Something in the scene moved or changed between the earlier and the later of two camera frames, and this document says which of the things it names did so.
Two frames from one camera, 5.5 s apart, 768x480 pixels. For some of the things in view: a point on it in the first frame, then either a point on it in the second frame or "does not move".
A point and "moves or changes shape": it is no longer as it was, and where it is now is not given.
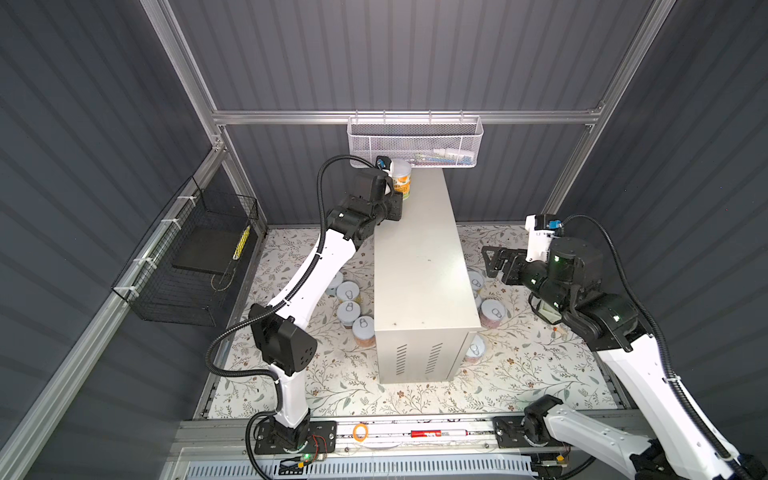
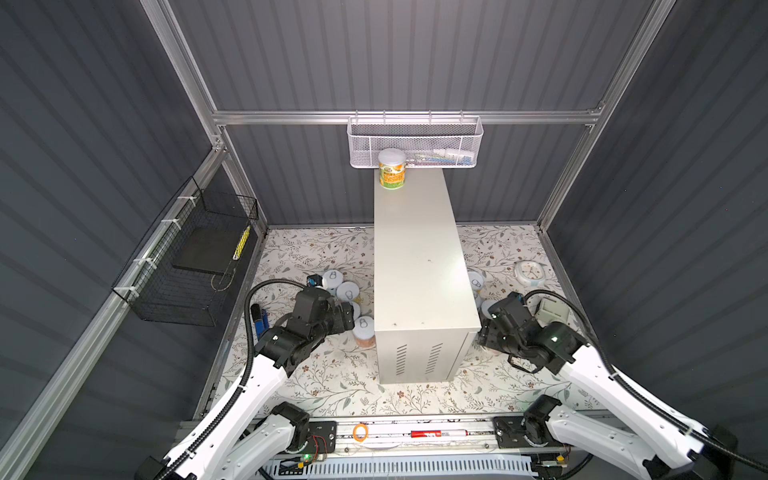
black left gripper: (392, 205) to (339, 325)
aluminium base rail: (388, 436) does not move
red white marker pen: (438, 433) does not move
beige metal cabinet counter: (424, 310) does not move
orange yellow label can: (401, 171) moves or changes shape
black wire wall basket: (184, 270) does not move
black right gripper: (513, 258) to (486, 331)
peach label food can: (364, 331) does not move
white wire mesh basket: (447, 142) does not move
